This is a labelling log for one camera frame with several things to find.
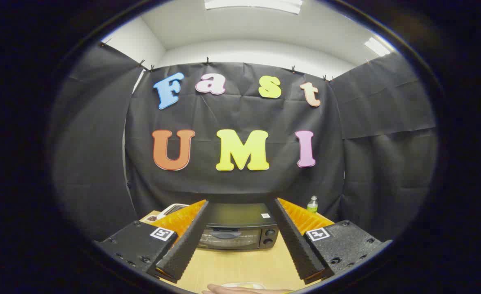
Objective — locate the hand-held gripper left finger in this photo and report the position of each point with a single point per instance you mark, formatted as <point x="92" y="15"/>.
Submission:
<point x="187" y="245"/>

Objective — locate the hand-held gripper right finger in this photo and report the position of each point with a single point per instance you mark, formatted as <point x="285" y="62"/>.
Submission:
<point x="295" y="245"/>

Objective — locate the black toaster oven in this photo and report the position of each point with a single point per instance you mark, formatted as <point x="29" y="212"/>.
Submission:
<point x="236" y="214"/>

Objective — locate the white toaster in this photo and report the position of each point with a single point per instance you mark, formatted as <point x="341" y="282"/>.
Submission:
<point x="171" y="209"/>

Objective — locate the green drink bottle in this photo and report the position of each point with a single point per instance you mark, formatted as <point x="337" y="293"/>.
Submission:
<point x="312" y="206"/>

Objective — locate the white plate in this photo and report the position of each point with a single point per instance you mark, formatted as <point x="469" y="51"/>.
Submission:
<point x="240" y="285"/>

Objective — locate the small ceiling light panel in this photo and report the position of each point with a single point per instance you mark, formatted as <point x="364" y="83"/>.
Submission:
<point x="377" y="46"/>

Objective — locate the long ceiling light panel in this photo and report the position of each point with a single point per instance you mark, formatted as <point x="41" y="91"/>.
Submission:
<point x="252" y="4"/>

